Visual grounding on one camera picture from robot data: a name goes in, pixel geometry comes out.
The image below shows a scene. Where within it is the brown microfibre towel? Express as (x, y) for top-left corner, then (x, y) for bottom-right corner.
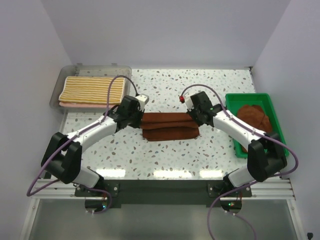
(140, 112), (200, 142)

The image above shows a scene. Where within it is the yellow white striped towel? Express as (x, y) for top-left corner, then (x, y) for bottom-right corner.
(58, 76), (127, 105)

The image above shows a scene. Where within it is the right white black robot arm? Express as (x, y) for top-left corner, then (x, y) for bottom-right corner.
(179, 91), (287, 197)

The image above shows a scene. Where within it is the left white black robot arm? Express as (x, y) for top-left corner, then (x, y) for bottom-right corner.
(41, 94), (149, 197)

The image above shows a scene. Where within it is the green plastic tray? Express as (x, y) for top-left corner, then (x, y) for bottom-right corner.
(225, 93), (286, 144)

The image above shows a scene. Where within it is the clear grey plastic bin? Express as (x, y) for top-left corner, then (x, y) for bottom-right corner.
(49, 63), (132, 113)

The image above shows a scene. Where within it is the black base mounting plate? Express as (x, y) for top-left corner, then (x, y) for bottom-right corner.
(74, 179), (253, 209)

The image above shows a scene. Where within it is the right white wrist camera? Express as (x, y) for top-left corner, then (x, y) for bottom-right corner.
(179, 95), (194, 111)

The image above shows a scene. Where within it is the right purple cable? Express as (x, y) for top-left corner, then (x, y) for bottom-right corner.
(178, 83), (299, 240)

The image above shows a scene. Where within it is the purple cable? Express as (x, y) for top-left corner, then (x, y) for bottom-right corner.
(26, 74), (141, 215)
(178, 83), (299, 240)

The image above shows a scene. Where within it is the aluminium rail frame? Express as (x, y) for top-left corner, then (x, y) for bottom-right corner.
(25, 179), (297, 240)

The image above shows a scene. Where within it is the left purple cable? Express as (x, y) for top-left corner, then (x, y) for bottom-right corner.
(26, 74), (141, 215)

